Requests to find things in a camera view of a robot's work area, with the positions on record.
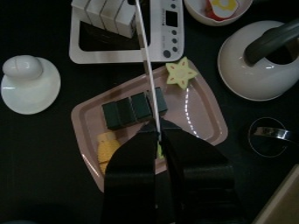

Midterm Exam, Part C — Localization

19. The yellow toy corn cob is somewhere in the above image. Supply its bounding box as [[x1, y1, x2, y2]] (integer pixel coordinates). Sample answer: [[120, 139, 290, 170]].
[[96, 130, 123, 176]]

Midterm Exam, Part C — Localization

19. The beige wooden board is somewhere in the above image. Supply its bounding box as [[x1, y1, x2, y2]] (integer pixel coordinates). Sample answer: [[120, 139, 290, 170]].
[[253, 164, 299, 224]]

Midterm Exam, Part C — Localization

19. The toy fried egg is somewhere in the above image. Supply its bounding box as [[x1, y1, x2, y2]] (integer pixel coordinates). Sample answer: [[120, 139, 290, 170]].
[[204, 0, 239, 21]]

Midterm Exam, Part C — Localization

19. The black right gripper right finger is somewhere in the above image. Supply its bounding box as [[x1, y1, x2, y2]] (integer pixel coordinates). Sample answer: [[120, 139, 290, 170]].
[[159, 117, 250, 224]]

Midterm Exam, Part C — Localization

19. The black round metal ring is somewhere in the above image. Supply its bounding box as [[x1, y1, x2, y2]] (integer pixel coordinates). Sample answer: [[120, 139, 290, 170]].
[[247, 116, 295, 158]]

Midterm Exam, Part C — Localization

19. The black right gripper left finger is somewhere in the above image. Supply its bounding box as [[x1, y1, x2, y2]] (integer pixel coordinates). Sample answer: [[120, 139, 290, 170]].
[[99, 123, 160, 224]]

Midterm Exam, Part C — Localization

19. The pink plastic tray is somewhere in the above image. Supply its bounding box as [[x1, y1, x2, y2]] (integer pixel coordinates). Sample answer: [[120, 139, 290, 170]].
[[70, 64, 230, 193]]

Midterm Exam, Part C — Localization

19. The white sliced block toy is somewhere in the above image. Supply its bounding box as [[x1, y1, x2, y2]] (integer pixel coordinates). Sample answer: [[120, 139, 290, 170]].
[[70, 0, 138, 39]]

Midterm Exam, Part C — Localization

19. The white toy knife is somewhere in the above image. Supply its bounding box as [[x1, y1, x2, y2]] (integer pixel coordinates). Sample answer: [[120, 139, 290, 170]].
[[134, 0, 163, 141]]

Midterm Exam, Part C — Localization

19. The yellow green star fruit slice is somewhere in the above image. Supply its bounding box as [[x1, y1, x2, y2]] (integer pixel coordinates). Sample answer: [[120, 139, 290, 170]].
[[164, 56, 199, 91]]

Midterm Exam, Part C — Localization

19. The white bowl with grey handle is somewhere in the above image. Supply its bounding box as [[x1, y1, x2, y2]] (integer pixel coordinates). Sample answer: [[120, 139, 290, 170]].
[[216, 18, 299, 102]]

